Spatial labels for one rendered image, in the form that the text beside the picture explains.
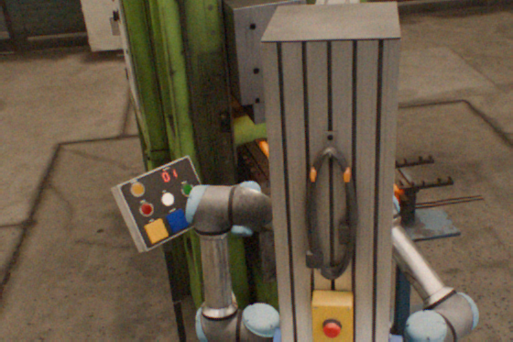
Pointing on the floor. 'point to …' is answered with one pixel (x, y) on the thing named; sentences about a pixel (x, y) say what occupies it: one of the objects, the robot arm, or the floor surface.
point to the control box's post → (174, 290)
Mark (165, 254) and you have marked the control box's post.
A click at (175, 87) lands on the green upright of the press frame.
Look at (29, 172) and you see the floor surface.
